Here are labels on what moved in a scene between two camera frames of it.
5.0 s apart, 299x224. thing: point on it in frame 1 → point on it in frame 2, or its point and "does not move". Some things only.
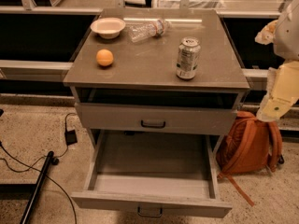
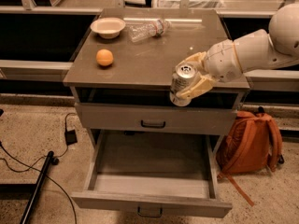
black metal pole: x=28 y=213 does not move
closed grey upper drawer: x=152 y=118 does not move
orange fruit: x=105 y=57 does not move
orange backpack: x=249 y=145 does not move
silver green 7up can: x=188 y=57 → x=182 y=75
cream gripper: x=288 y=36 → x=221 y=61
